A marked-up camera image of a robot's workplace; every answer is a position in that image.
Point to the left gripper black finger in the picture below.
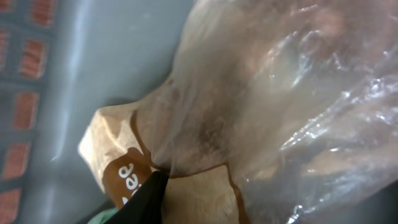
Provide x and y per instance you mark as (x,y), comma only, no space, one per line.
(145,205)

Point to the green white tissue pack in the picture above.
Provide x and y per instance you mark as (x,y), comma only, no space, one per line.
(103,216)

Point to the brown pastry bag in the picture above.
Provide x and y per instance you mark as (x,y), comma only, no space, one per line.
(274,112)

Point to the grey plastic basket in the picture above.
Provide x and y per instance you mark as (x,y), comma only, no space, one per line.
(61,61)

